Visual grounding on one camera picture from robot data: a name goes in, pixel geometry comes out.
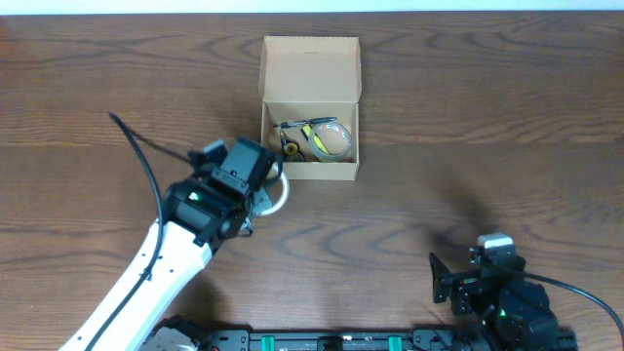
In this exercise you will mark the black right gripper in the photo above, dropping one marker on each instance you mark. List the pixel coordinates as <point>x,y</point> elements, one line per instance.
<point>465,288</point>

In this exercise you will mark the white masking tape roll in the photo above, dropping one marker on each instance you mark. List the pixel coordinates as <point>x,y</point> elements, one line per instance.
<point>284,196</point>

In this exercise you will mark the yellow correction tape dispenser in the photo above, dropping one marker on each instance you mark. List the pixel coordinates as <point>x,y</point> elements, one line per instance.
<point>290,149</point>

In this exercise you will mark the black gel pen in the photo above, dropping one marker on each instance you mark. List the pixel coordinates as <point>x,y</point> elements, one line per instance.
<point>312,121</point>

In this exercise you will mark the yellow highlighter with dark cap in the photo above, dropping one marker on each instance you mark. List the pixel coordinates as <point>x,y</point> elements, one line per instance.
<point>306,131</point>

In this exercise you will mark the clear tape roll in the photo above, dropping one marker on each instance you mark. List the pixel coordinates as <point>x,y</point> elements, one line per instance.
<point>335,137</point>

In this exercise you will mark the cardboard box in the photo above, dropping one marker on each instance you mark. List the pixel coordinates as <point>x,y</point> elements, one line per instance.
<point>310,77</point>

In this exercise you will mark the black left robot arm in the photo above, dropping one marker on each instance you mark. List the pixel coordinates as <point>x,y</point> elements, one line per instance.
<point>177,247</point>

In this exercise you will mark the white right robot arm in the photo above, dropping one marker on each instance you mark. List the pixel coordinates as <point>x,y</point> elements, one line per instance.
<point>513,314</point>

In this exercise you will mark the black mounting rail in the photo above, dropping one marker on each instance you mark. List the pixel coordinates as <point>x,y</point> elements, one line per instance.
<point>179,334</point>

